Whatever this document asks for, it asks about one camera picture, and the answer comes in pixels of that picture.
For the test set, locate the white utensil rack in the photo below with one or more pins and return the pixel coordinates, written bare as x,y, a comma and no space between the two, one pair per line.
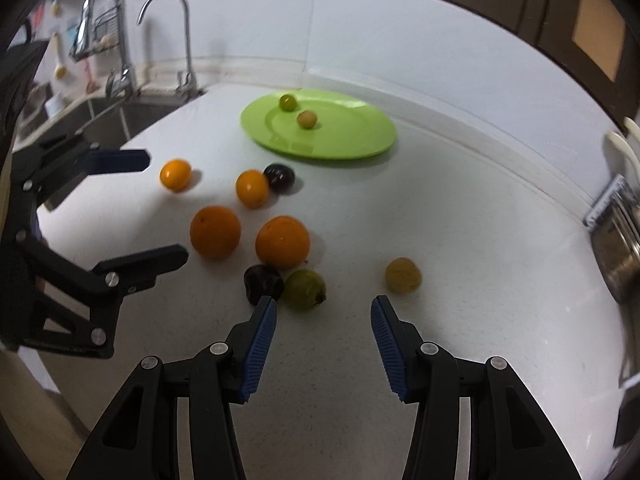
605,202

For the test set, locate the dark brown cabinet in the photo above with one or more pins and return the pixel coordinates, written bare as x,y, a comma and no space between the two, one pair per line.
550,5

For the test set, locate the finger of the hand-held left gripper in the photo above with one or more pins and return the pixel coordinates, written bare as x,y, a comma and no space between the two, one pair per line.
145,262
117,161

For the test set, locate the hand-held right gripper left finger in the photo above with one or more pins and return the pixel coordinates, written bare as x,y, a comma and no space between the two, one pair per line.
260,350

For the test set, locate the thick chrome faucet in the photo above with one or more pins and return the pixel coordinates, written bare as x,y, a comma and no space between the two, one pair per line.
123,35

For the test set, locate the small yellow plum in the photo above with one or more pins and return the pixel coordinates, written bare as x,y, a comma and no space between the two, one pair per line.
306,120

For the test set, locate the large yellow plum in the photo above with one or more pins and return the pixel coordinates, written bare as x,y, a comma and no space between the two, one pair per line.
402,275

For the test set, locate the green plate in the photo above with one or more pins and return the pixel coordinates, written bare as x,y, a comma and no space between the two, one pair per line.
350,135

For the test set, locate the dark plum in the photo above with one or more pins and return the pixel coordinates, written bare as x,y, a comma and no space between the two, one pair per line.
260,280
282,177

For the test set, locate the small green plum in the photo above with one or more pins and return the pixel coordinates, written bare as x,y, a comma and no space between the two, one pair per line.
287,102

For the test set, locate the steel sink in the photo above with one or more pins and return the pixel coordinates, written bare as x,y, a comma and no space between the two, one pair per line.
100,115

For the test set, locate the thin gooseneck faucet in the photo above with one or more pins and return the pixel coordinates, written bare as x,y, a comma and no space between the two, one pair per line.
187,35

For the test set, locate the large green plum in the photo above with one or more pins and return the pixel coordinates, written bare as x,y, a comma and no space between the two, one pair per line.
305,290

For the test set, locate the small tangerine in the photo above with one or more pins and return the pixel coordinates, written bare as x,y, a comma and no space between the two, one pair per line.
252,188
175,175

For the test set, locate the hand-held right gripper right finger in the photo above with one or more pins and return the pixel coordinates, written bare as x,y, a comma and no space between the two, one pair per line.
390,350

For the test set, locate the large orange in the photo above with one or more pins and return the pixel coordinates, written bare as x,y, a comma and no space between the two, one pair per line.
215,231
282,242

